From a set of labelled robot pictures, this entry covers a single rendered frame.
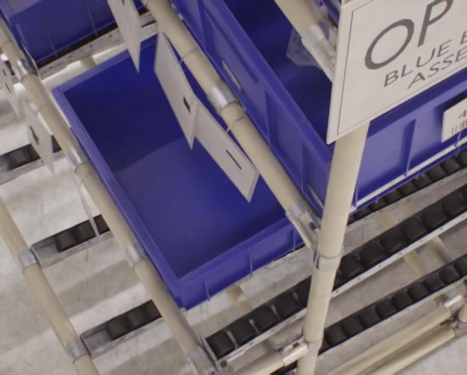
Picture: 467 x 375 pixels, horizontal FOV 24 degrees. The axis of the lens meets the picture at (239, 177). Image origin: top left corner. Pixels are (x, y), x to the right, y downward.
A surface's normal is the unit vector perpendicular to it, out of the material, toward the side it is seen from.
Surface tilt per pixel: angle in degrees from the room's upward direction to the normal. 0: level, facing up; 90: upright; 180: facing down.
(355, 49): 90
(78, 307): 0
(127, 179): 3
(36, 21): 90
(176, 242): 3
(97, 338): 11
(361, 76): 90
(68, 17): 90
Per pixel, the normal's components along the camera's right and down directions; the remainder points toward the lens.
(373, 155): 0.52, 0.77
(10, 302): 0.00, -0.43
